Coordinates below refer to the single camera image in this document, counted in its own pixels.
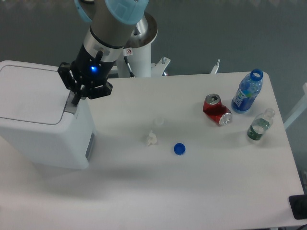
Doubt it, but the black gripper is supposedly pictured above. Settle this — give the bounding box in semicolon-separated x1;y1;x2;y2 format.
58;45;115;105

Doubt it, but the white push-button trash can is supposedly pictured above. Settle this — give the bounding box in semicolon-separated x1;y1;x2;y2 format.
0;60;96;169

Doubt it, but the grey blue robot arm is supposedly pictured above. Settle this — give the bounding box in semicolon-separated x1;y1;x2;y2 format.
58;0;149;106

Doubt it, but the crushed red soda can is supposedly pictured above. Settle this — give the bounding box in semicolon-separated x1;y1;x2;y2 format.
203;93;232;126

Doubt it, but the clear transparent bottle cap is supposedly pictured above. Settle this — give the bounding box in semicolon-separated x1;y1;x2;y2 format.
153;117;165;126

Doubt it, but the crumpled white paper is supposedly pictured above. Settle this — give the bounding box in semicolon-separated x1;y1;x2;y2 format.
146;130;158;146

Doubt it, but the blue bottle cap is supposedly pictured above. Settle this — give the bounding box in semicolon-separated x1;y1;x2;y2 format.
174;143;186;156

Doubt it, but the blue plastic drink bottle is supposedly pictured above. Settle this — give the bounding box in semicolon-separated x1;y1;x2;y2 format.
231;69;263;114

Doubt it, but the clear green-label water bottle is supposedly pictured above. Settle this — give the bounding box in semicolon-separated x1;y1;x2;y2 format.
247;108;275;141

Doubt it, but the black device at edge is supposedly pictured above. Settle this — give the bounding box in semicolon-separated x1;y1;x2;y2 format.
288;195;307;220

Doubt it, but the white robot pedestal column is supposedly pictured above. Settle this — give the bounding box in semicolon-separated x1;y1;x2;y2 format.
116;12;158;78

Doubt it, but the white frame leg right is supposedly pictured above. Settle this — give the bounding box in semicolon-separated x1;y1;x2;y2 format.
283;83;307;130

